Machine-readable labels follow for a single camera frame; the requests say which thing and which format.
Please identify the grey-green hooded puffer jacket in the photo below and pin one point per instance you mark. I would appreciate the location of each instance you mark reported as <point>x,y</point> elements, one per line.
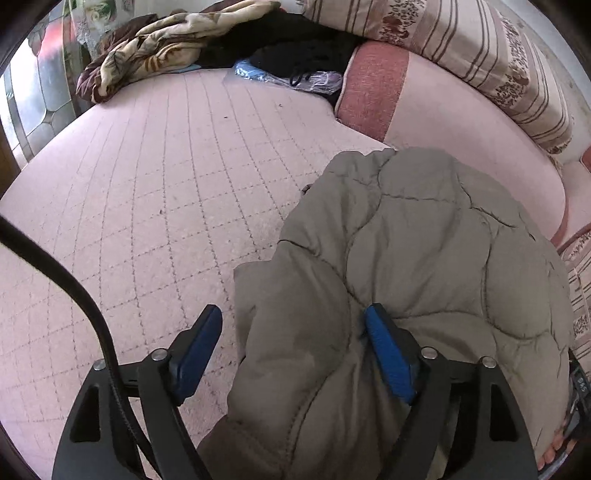
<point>415,240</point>

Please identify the black clothes pile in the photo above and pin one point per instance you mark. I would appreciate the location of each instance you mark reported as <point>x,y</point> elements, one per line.
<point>300,50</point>

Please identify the floral curtain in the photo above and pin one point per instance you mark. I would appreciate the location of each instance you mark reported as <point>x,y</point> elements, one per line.
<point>101,11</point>

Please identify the striped floral pillow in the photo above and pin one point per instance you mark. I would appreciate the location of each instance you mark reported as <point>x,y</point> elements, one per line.
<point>461,41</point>
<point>581,286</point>

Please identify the pink sofa bolster cushion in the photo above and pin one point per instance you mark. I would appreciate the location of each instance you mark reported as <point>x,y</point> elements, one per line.
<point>374,87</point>

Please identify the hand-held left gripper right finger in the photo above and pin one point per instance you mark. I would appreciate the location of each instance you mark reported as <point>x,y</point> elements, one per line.
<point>390,350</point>

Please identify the blue clear plastic bag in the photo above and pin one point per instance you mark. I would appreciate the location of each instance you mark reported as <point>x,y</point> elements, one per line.
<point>258,74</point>

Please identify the pink quilted sofa bed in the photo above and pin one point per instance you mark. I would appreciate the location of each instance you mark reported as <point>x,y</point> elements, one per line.
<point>138,184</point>

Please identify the person's right hand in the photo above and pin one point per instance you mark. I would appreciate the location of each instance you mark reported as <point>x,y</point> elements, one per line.
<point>554,450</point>

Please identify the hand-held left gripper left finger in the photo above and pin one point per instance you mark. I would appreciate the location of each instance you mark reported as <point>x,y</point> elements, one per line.
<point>198,350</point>

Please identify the patterned glass door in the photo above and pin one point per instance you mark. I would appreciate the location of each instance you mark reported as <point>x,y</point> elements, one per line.
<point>46,92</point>

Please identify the brown beige leaf-print blanket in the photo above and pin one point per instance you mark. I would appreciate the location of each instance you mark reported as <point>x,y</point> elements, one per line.
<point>152,50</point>

